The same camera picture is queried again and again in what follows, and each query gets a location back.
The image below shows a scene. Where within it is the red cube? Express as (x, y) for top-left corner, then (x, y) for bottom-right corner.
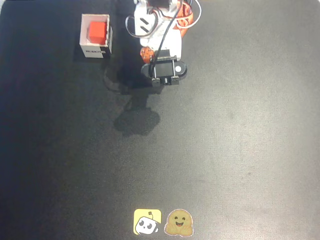
(87, 21), (109, 43)

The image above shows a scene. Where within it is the white cardboard box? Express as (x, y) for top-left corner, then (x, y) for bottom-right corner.
(79, 13), (114, 60)

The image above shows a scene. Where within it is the dark grey table mat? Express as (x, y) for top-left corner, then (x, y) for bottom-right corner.
(0, 0), (320, 240)

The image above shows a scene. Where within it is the yellow robot sticker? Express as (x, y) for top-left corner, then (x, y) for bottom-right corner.
(133, 208), (162, 236)

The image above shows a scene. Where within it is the hugging face emoji sticker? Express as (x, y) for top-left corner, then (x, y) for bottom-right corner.
(163, 208), (195, 237)

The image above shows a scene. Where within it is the black camera cable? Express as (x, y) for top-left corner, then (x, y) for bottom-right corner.
(149, 0), (185, 77)

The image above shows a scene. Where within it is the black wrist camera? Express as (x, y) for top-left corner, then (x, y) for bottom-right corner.
(140, 49), (188, 88)

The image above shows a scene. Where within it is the black looped motor cable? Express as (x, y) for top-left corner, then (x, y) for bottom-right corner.
(124, 13), (142, 39)

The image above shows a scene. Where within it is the white cable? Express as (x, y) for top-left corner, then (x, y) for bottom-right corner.
(174, 0), (203, 27)

